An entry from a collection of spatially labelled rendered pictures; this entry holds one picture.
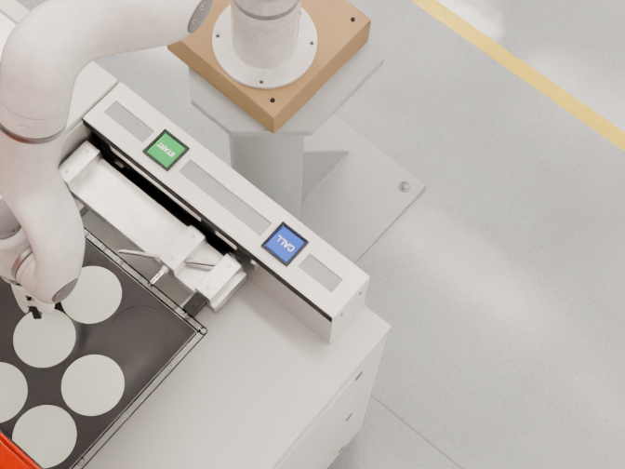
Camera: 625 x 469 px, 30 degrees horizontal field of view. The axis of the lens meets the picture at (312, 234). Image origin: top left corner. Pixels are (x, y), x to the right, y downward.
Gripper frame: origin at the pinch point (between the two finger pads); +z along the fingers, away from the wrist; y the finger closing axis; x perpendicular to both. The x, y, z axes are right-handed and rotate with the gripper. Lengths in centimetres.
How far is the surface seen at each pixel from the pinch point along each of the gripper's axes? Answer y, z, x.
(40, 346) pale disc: -7.8, 2.0, 0.6
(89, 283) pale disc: 2.8, 2.0, -6.8
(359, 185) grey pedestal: 61, 91, -60
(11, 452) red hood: -45, -90, -16
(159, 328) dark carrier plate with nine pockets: -5.3, 2.1, -18.4
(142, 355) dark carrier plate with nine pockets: -9.8, 2.1, -15.8
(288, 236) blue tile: 7.7, -4.4, -39.7
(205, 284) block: 1.9, 1.2, -25.8
